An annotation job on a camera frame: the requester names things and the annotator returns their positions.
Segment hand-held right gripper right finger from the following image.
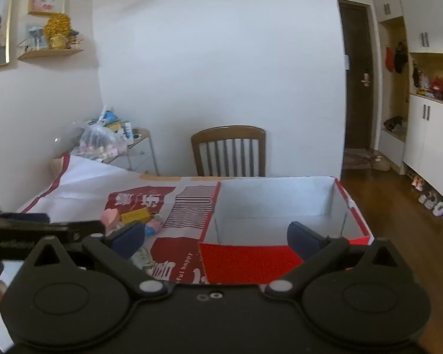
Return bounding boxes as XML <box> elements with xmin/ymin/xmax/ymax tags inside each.
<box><xmin>264</xmin><ymin>221</ymin><xmax>410</xmax><ymax>299</ymax></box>

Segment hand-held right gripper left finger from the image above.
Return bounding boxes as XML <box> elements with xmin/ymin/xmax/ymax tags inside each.
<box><xmin>22</xmin><ymin>221</ymin><xmax>168</xmax><ymax>299</ymax></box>

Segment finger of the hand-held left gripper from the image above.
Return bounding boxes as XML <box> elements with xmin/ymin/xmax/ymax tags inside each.
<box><xmin>50</xmin><ymin>220</ymin><xmax>106</xmax><ymax>246</ymax></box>

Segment mint green correction tape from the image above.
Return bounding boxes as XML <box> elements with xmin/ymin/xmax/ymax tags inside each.
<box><xmin>131</xmin><ymin>246</ymin><xmax>152</xmax><ymax>270</ymax></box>

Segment small yellow box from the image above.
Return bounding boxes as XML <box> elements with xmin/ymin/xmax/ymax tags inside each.
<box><xmin>120</xmin><ymin>208</ymin><xmax>150</xmax><ymax>225</ymax></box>

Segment pink plastic bowl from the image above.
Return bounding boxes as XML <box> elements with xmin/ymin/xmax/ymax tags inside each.
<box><xmin>100</xmin><ymin>208</ymin><xmax>123</xmax><ymax>231</ymax></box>

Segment pink pig figurine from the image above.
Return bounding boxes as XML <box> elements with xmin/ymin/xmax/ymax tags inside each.
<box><xmin>144</xmin><ymin>215</ymin><xmax>163</xmax><ymax>235</ymax></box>

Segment red cardboard box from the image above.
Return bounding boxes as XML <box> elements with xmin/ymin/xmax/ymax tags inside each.
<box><xmin>198</xmin><ymin>176</ymin><xmax>374</xmax><ymax>285</ymax></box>

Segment red white printed tablecloth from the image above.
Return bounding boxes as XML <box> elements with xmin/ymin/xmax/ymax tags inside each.
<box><xmin>17</xmin><ymin>154</ymin><xmax>374</xmax><ymax>285</ymax></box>

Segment white drawer cabinet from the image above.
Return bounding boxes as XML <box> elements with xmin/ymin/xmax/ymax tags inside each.
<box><xmin>105</xmin><ymin>128</ymin><xmax>159</xmax><ymax>177</ymax></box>

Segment clear plastic bag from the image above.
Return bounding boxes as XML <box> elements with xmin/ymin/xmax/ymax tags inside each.
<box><xmin>71</xmin><ymin>106</ymin><xmax>129</xmax><ymax>161</ymax></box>

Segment patterned door mat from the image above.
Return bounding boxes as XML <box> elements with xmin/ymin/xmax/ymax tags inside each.
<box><xmin>342</xmin><ymin>149</ymin><xmax>374</xmax><ymax>171</ymax></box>

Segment brown wooden chair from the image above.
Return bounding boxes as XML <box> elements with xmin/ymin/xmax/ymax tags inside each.
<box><xmin>191</xmin><ymin>125</ymin><xmax>267</xmax><ymax>178</ymax></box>

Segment black shoes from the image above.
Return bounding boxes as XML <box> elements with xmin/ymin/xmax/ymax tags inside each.
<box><xmin>383</xmin><ymin>116</ymin><xmax>405</xmax><ymax>132</ymax></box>

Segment dark brown door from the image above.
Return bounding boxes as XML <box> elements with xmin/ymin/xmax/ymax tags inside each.
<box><xmin>337</xmin><ymin>0</ymin><xmax>374</xmax><ymax>153</ymax></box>

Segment small photo card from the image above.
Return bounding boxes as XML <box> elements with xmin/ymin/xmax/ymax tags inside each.
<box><xmin>24</xmin><ymin>24</ymin><xmax>47</xmax><ymax>51</ymax></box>

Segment gold tree ornament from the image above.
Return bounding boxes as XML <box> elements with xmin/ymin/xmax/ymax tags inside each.
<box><xmin>43</xmin><ymin>12</ymin><xmax>72</xmax><ymax>50</ymax></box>

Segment black hanging bag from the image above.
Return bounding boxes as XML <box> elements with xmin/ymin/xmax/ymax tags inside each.
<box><xmin>394</xmin><ymin>42</ymin><xmax>409</xmax><ymax>75</ymax></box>

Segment white wall cabinet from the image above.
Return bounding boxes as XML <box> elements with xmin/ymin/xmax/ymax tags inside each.
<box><xmin>372</xmin><ymin>0</ymin><xmax>443</xmax><ymax>209</ymax></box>

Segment wooden wall shelf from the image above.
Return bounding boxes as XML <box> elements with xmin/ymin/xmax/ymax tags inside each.
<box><xmin>17</xmin><ymin>47</ymin><xmax>85</xmax><ymax>60</ymax></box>

